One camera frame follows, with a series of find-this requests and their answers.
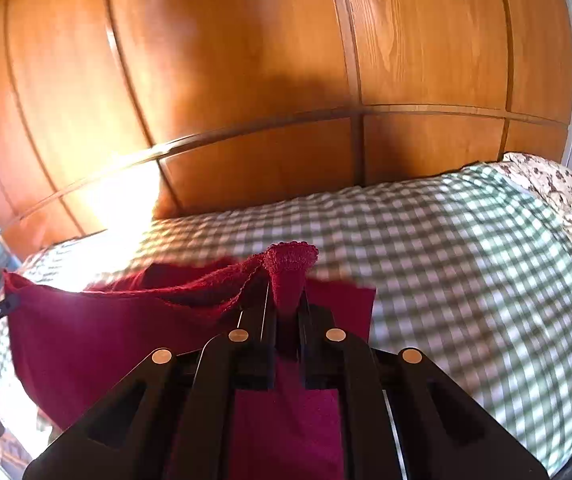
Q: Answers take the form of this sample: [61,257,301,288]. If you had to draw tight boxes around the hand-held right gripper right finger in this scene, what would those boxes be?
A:
[297,289,550,480]

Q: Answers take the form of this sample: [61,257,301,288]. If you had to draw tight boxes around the floral pillow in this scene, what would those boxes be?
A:
[503,152,572,281]

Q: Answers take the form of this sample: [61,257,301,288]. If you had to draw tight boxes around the red knitted sweater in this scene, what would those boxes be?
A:
[3,241,377,480]

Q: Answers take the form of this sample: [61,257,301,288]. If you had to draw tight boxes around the wooden wardrobe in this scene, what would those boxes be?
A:
[0,0,572,261]

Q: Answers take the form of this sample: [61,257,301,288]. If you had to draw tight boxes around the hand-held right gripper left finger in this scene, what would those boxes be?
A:
[22,279,277,480]

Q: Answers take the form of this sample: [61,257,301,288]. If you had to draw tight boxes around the green checked bed cover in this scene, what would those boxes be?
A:
[0,162,572,478]

